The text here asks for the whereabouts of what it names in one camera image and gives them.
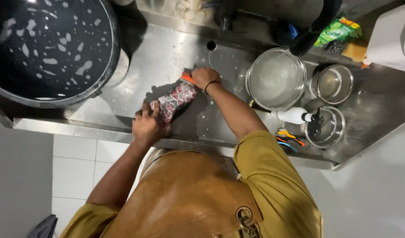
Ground person's left hand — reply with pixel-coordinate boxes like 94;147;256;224
132;101;171;146

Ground person's right hand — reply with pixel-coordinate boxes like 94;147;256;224
191;67;222;91

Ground orange scrub brush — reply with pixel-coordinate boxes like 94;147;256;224
180;72;196;85

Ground red white patterned cloth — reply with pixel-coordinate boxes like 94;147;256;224
150;81;198;125

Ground black wristband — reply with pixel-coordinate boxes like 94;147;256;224
204;80;221;96

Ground black faucet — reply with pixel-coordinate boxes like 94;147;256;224
214;0;237;32

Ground large glass bowl with water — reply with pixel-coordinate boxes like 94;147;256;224
245;47;307;111

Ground brown leather apron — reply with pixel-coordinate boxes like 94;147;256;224
102;149;264;238

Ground white spray bottle black nozzle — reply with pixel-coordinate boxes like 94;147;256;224
276;107;324;125

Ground orange toothbrush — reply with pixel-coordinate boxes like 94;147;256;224
276;128;306;147

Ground blue toothbrush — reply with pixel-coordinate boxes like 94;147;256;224
277;141;299;153

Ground large black tub soapy water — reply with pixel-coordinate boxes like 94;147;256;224
0;0;121;109

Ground olive green shirt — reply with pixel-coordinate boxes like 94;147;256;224
60;130;324;238

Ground small steel bowl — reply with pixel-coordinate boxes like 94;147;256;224
311;64;354;105

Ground black scouring pad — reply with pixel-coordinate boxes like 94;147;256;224
325;40;346;55

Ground small glass bowl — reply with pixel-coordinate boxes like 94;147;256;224
303;106;346;149

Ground brass apron clasp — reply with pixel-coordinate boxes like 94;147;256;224
235;206;260;238

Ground green detergent packet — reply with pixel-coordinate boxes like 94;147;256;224
313;17;362;48

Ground dark grey cloth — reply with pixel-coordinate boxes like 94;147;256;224
27;214;58;238

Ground yellow sponge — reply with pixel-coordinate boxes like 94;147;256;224
341;41;368;63

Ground white appliance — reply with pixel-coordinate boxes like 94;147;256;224
364;1;405;74

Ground black hose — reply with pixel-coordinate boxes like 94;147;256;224
289;0;343;57

